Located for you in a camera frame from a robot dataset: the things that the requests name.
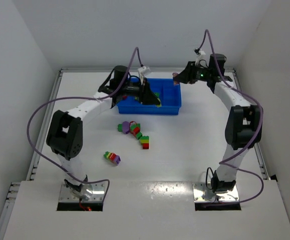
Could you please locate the purple lego brick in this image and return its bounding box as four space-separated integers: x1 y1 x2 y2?
172 72 178 78

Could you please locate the green yellow red lego stack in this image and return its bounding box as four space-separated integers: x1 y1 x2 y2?
139 135 150 150

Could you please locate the multicolour lego stack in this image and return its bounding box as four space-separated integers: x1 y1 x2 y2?
154 92 162 108

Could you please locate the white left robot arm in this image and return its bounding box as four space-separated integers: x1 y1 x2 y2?
46 65 160 200

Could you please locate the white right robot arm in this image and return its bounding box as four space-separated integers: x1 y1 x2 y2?
173 53 262 193

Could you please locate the blue divided plastic tray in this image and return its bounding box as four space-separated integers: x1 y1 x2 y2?
117 78 181 115

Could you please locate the purple and green lego cluster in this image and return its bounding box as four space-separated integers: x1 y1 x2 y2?
117 121 142 140

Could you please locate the small rainbow lego stack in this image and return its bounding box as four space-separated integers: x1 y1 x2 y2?
103 151 121 166

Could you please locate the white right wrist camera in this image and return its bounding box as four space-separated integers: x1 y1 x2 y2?
194 48 206 66

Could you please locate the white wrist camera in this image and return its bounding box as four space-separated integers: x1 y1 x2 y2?
194 48 206 66
137 66 151 82

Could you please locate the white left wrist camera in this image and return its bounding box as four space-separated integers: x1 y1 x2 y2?
137 66 151 82

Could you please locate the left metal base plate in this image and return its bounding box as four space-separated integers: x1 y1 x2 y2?
59 183 105 204

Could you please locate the metal base plate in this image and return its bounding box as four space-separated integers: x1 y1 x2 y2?
192 182 239 204
59 183 105 204

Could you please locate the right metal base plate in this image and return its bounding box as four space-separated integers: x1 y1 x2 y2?
192 182 239 204

